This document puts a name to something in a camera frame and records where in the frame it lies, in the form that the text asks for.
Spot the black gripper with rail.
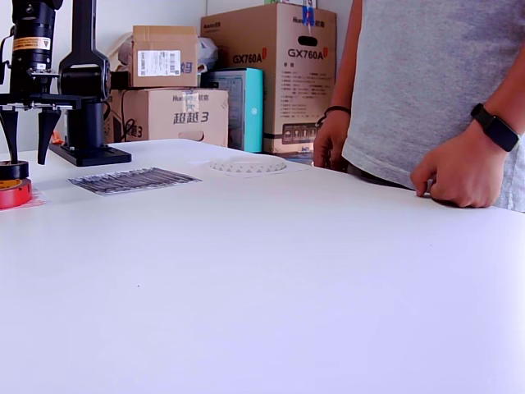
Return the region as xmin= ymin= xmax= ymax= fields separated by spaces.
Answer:
xmin=0 ymin=91 xmax=84 ymax=167

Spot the black tape roll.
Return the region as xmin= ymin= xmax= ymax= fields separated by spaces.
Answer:
xmin=0 ymin=159 xmax=30 ymax=181

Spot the red tape roll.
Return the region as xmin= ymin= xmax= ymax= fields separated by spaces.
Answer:
xmin=0 ymin=176 xmax=33 ymax=210

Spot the white tape roll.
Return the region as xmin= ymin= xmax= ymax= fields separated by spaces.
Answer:
xmin=208 ymin=155 xmax=287 ymax=175

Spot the person right forearm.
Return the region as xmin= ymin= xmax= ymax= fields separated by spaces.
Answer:
xmin=330 ymin=0 xmax=364 ymax=111

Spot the person left forearm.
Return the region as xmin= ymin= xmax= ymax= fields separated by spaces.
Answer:
xmin=486 ymin=51 xmax=525 ymax=136

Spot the person right hand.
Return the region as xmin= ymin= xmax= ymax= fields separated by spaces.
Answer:
xmin=313 ymin=110 xmax=352 ymax=172

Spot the person left hand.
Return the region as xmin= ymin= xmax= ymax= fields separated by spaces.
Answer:
xmin=409 ymin=121 xmax=509 ymax=209

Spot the red scribbled paper sheet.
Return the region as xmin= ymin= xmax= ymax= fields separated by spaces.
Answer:
xmin=0 ymin=186 xmax=51 ymax=211

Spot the black scribbled paper sheet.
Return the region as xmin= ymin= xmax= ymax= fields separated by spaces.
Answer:
xmin=67 ymin=166 xmax=203 ymax=198

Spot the cardboard box with blue print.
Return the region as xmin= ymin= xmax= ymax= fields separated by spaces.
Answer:
xmin=109 ymin=88 xmax=230 ymax=148

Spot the cardboard box with shipping label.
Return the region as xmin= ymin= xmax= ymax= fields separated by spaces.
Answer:
xmin=131 ymin=25 xmax=200 ymax=89

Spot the white plastic bag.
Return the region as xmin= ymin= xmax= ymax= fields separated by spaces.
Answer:
xmin=196 ymin=36 xmax=221 ymax=75

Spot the teal sided box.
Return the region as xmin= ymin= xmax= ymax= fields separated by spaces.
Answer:
xmin=204 ymin=67 xmax=265 ymax=153

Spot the large printed cardboard box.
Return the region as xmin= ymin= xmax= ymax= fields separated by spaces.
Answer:
xmin=199 ymin=2 xmax=338 ymax=155

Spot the plain white paper sheet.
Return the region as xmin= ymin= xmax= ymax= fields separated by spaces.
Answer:
xmin=190 ymin=154 xmax=312 ymax=180

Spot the dark printed carton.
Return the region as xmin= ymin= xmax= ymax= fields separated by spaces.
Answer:
xmin=262 ymin=149 xmax=319 ymax=167

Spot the person torso in grey shirt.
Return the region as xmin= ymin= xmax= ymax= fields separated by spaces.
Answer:
xmin=340 ymin=0 xmax=525 ymax=213

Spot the black wrist watch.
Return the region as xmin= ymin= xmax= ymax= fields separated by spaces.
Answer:
xmin=469 ymin=103 xmax=521 ymax=153

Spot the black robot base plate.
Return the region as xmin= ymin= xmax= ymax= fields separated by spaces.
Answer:
xmin=48 ymin=141 xmax=134 ymax=167

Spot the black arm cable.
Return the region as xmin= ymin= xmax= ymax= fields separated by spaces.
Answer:
xmin=0 ymin=24 xmax=11 ymax=83

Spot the black base power cable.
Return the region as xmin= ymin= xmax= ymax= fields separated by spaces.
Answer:
xmin=102 ymin=98 xmax=137 ymax=143

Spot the black wrist bracelet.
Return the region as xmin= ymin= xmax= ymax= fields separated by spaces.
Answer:
xmin=316 ymin=105 xmax=352 ymax=126

